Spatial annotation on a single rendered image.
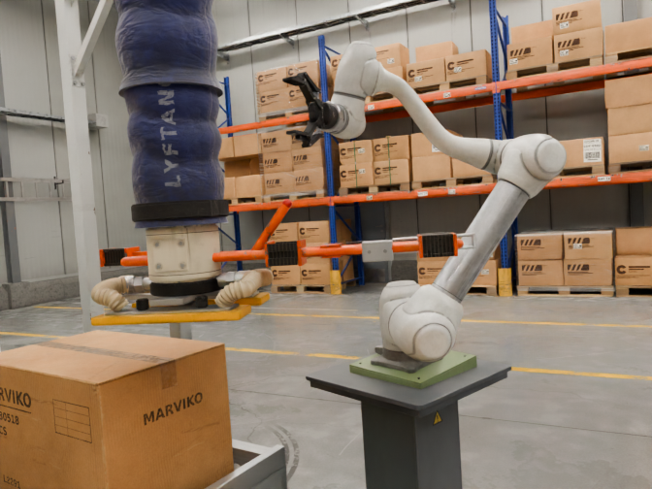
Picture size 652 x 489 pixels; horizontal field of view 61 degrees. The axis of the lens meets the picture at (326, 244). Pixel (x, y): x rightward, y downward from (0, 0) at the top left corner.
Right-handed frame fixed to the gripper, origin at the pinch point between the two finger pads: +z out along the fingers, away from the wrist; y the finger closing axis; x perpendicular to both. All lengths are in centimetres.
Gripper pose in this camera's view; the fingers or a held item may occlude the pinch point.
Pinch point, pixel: (291, 106)
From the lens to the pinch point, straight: 148.7
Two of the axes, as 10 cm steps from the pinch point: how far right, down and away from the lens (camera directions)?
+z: -4.6, 0.7, -8.9
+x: -8.9, 0.3, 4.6
